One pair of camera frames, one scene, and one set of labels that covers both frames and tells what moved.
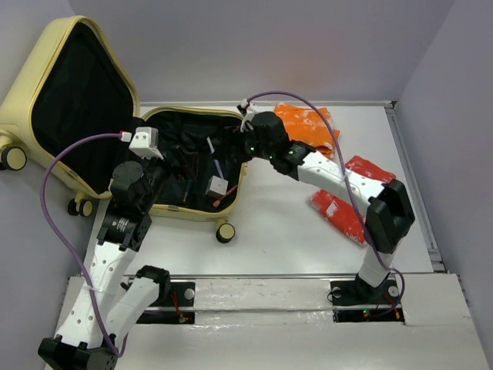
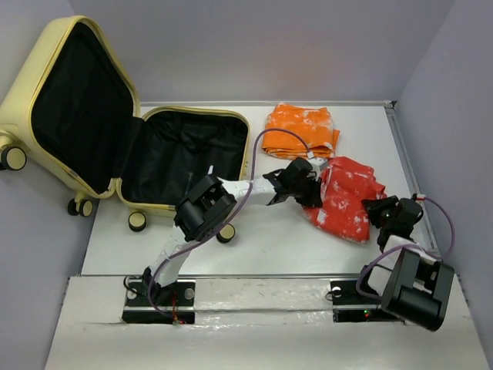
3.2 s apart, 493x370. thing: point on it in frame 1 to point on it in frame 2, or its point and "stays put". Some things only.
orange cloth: (306, 124) stays put
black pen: (186, 193) stays put
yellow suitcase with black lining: (71, 105) stays put
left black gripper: (189, 160) to (314, 199)
